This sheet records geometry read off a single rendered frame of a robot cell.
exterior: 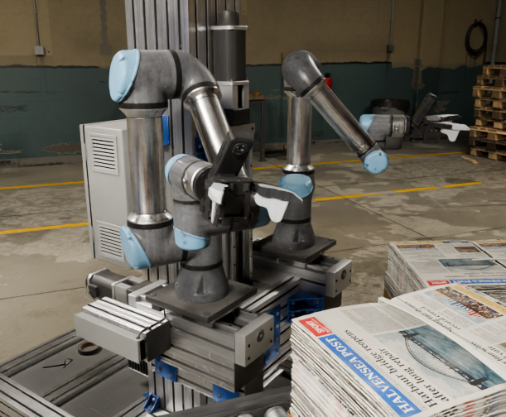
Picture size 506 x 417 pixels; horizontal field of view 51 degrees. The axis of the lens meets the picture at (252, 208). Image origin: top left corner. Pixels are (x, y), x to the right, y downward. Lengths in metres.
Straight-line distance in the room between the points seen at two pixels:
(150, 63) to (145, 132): 0.16
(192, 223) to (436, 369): 0.54
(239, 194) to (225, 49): 0.73
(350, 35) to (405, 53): 1.08
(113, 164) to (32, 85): 5.95
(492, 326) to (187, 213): 0.59
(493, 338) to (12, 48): 7.19
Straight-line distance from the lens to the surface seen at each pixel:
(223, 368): 1.48
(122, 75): 1.26
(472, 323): 0.96
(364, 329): 0.89
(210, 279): 1.43
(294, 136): 1.89
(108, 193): 1.81
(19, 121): 7.71
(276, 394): 1.13
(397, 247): 1.86
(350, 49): 8.92
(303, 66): 1.75
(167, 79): 1.28
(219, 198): 0.81
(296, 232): 1.81
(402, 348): 0.85
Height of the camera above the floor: 1.45
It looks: 16 degrees down
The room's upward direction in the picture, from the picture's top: straight up
